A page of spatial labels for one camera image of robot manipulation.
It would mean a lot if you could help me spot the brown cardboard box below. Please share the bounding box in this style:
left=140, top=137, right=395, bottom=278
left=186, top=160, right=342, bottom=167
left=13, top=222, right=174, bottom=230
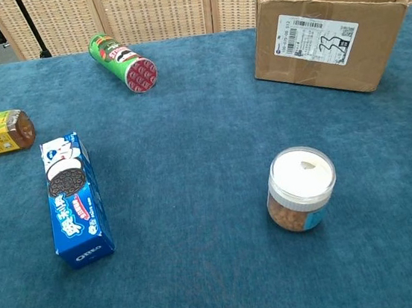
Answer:
left=245, top=0, right=412, bottom=106

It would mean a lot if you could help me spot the green Pringles can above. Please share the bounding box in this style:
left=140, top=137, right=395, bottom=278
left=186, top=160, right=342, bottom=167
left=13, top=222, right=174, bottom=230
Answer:
left=86, top=26, right=160, bottom=100

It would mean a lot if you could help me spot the black tripod stand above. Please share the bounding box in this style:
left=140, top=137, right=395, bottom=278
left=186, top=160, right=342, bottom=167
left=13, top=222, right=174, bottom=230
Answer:
left=13, top=0, right=53, bottom=62

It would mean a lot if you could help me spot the wicker folding screen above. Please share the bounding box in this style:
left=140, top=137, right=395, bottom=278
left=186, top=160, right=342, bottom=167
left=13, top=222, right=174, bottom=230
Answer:
left=0, top=0, right=412, bottom=64

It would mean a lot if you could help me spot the clear jar white lid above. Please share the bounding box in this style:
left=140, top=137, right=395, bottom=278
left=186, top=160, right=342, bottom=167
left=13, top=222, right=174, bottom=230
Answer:
left=260, top=142, right=343, bottom=236

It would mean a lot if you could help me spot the blue Oreo cookie box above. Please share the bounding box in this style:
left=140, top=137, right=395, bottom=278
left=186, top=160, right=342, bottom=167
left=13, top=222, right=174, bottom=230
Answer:
left=38, top=128, right=118, bottom=273

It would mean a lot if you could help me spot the blue table cloth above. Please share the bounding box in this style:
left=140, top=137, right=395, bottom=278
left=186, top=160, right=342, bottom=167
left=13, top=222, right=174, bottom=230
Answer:
left=0, top=3, right=412, bottom=308

